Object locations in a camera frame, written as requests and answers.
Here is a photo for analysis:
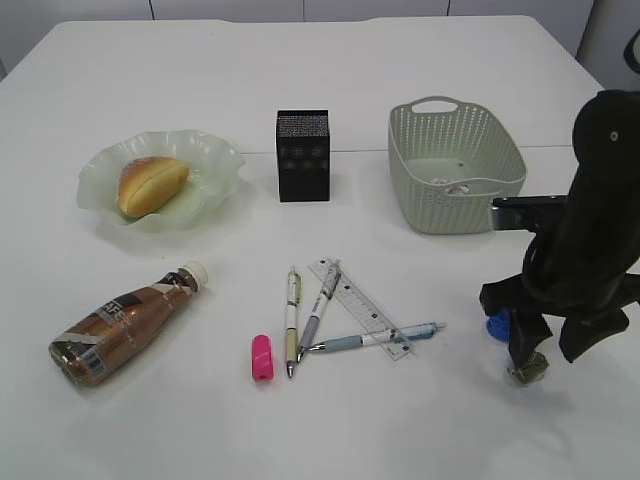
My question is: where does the white pink paper ball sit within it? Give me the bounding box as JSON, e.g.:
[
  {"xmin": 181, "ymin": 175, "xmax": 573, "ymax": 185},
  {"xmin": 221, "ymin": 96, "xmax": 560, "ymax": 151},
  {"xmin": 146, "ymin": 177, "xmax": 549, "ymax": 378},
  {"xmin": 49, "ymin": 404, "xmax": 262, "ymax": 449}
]
[{"xmin": 431, "ymin": 178, "xmax": 470, "ymax": 195}]

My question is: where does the grey-green woven plastic basket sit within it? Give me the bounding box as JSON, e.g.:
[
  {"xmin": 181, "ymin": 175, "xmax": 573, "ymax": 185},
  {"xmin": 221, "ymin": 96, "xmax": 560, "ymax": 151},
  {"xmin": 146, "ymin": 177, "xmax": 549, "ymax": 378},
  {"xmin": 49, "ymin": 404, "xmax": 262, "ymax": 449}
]
[{"xmin": 388, "ymin": 96, "xmax": 527, "ymax": 235}]

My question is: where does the white and beige pen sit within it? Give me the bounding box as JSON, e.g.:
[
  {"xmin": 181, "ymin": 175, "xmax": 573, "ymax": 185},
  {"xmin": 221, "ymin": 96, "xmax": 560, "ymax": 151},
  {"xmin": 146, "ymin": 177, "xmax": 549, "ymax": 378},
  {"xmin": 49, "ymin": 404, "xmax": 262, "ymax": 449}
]
[{"xmin": 285, "ymin": 266, "xmax": 301, "ymax": 380}]

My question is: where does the grey grip patterned pen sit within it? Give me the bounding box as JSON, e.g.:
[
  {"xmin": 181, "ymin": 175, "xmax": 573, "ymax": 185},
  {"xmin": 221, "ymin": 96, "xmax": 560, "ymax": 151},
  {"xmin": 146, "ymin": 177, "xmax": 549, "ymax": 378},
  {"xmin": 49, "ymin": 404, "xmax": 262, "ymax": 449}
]
[{"xmin": 296, "ymin": 261, "xmax": 341, "ymax": 363}]

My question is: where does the black square pen holder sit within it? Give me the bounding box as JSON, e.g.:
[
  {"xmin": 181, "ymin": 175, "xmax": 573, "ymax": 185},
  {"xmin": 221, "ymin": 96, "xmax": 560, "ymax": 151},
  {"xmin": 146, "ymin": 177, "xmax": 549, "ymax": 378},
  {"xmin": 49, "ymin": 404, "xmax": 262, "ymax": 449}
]
[{"xmin": 275, "ymin": 110, "xmax": 330, "ymax": 203}]

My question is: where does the pale green wavy glass plate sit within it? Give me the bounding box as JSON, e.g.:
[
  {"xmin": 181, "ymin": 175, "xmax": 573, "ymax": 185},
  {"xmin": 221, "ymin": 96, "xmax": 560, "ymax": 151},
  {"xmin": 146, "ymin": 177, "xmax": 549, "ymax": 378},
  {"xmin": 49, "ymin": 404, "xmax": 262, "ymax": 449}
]
[{"xmin": 76, "ymin": 130, "xmax": 245, "ymax": 233}]

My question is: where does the clear plastic ruler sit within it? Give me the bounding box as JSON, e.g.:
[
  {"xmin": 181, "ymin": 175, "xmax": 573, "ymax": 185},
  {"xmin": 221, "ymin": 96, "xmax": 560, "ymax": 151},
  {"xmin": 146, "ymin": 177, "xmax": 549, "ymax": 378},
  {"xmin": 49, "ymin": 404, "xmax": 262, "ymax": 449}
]
[{"xmin": 333, "ymin": 266, "xmax": 413, "ymax": 360}]

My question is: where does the golden sugared bread roll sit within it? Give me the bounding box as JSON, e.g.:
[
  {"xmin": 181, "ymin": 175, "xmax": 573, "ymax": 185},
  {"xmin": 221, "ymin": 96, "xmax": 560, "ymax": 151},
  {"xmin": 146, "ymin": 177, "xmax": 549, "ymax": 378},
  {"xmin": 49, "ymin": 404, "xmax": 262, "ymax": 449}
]
[{"xmin": 117, "ymin": 156, "xmax": 190, "ymax": 219}]

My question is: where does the blue grey retractable pen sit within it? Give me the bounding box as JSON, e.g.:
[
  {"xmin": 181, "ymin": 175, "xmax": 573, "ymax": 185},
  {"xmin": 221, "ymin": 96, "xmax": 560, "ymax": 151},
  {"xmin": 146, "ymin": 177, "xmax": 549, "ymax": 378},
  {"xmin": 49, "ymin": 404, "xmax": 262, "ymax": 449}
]
[{"xmin": 308, "ymin": 322, "xmax": 447, "ymax": 353}]

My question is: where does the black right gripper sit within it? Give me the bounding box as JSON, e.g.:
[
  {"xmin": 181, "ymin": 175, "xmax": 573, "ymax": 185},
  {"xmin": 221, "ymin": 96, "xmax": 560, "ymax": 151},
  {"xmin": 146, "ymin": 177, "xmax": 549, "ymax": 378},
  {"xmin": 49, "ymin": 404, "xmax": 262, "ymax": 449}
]
[{"xmin": 479, "ymin": 234, "xmax": 639, "ymax": 368}]

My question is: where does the pink highlighter cap eraser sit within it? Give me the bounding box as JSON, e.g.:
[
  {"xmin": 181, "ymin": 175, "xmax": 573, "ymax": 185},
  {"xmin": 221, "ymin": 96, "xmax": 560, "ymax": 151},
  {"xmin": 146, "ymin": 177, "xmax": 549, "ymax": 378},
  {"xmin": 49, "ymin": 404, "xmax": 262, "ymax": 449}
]
[{"xmin": 251, "ymin": 334, "xmax": 275, "ymax": 382}]

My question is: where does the brown paper ball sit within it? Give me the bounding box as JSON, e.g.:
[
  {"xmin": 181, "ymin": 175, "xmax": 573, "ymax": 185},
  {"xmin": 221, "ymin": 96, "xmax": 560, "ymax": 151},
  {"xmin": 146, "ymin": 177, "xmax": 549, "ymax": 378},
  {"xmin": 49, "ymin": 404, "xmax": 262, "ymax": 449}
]
[{"xmin": 506, "ymin": 351, "xmax": 549, "ymax": 387}]

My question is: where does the brown coffee drink bottle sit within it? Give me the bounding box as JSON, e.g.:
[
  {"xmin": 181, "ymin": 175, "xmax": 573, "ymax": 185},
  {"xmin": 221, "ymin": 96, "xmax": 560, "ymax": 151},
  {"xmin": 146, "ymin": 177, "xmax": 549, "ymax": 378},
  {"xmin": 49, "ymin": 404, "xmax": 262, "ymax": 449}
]
[{"xmin": 48, "ymin": 262, "xmax": 208, "ymax": 387}]

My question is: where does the blue correction tape dispenser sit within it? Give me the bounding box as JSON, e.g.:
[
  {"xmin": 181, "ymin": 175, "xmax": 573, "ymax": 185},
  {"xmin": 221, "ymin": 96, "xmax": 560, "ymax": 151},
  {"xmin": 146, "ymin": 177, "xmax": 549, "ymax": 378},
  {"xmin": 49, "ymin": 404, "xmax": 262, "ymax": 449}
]
[{"xmin": 485, "ymin": 308, "xmax": 511, "ymax": 344}]

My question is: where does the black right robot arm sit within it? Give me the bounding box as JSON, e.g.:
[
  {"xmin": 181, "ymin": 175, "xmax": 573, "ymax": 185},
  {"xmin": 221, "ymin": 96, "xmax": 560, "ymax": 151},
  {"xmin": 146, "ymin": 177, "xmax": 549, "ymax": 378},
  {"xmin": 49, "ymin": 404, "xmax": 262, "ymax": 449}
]
[{"xmin": 479, "ymin": 90, "xmax": 639, "ymax": 371}]

